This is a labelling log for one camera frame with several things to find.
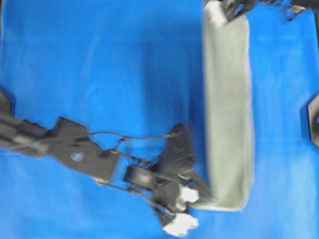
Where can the black gripper, top edge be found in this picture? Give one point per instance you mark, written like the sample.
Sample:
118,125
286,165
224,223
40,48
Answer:
233,9

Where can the black gripper, lower arm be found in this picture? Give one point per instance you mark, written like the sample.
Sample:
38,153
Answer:
173,183

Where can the large grey microfibre towel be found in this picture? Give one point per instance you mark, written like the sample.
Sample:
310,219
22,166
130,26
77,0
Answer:
229,126

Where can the black robot base, right edge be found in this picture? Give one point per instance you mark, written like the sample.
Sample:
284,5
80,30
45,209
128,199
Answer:
309,116

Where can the blue table cover cloth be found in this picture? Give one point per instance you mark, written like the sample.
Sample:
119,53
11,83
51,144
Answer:
135,67

